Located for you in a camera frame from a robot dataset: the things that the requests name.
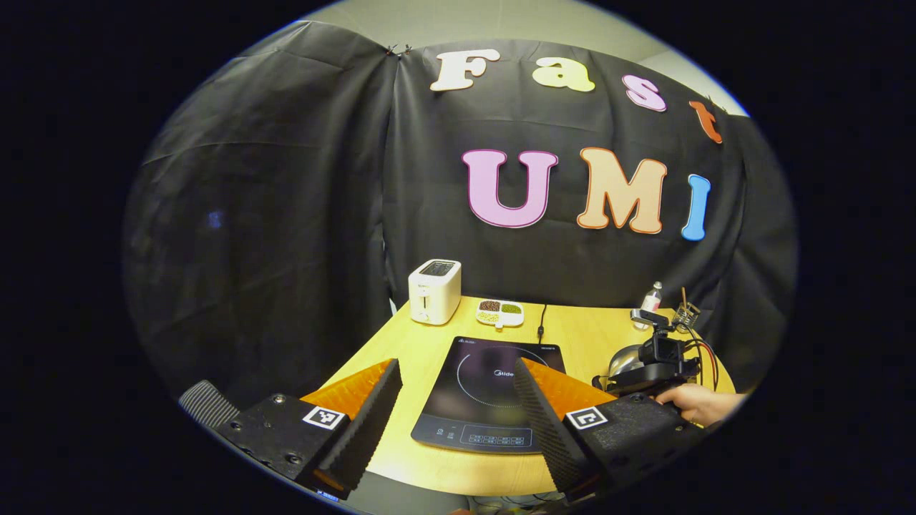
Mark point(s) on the white toaster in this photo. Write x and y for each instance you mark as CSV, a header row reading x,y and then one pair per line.
x,y
433,293

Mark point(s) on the black induction cooktop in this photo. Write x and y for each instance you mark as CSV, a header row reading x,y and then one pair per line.
x,y
479,400

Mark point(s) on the white divided bean dish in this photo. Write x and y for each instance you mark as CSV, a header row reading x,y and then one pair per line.
x,y
499,313

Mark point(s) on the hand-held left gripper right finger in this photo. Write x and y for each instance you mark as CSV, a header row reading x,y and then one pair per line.
x,y
547,429

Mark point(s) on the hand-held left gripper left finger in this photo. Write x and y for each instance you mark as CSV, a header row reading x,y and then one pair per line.
x,y
368,425

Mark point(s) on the black backdrop cloth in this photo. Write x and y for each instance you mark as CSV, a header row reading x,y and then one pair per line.
x,y
286,179

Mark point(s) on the grey ribbed object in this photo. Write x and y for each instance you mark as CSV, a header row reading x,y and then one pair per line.
x,y
207,404

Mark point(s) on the small clear bottle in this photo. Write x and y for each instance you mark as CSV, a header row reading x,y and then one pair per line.
x,y
650,304

